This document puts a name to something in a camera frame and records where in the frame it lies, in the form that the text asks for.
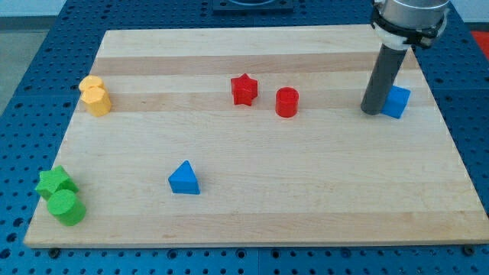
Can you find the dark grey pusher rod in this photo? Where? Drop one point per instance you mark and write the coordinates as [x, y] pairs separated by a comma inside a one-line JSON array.
[[384, 73]]

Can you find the wooden board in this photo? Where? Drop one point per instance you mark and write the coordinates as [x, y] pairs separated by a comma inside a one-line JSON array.
[[328, 176]]

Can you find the blue triangle block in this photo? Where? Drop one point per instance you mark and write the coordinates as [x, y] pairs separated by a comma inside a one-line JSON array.
[[183, 180]]

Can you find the blue cube block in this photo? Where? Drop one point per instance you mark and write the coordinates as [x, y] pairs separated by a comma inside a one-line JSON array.
[[396, 102]]

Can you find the red cylinder block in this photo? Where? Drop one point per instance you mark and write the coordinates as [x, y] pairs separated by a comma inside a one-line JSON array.
[[287, 102]]

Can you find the red star block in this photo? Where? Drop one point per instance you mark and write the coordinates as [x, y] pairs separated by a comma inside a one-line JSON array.
[[244, 89]]

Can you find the yellow hexagon block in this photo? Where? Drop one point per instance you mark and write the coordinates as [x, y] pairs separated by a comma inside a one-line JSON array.
[[97, 101]]

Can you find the yellow cylinder block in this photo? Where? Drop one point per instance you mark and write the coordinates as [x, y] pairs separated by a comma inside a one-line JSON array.
[[90, 81]]

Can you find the green cylinder block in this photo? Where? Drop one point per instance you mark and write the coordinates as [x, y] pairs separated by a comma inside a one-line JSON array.
[[66, 207]]

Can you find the green star block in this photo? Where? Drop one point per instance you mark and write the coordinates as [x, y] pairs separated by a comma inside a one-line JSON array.
[[51, 181]]

